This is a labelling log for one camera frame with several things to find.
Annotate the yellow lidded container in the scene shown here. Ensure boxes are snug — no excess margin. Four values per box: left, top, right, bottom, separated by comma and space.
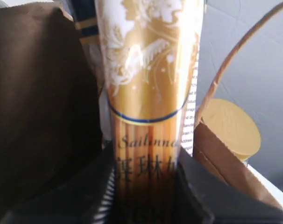
202, 98, 261, 161

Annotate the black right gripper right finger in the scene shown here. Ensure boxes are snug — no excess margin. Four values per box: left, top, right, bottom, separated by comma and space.
176, 149, 283, 224

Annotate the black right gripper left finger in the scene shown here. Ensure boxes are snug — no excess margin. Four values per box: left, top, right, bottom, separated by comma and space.
0, 142, 115, 224

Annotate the brown paper shopping bag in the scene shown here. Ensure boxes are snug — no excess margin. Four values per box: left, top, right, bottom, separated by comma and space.
0, 0, 283, 224

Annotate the spaghetti pasta package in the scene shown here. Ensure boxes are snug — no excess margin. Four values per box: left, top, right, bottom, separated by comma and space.
73, 0, 205, 224

